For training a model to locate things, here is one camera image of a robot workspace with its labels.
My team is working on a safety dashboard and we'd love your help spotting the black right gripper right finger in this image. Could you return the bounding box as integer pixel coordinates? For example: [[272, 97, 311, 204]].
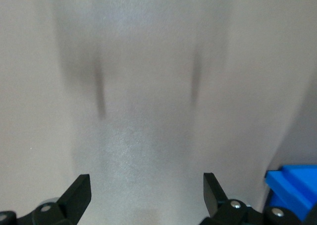
[[201, 172, 317, 225]]

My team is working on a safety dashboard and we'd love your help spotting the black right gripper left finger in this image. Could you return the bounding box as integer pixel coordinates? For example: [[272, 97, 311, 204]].
[[0, 174, 92, 225]]

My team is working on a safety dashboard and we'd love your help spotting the blue plastic storage bin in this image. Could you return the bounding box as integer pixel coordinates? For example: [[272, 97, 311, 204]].
[[265, 164, 317, 222]]

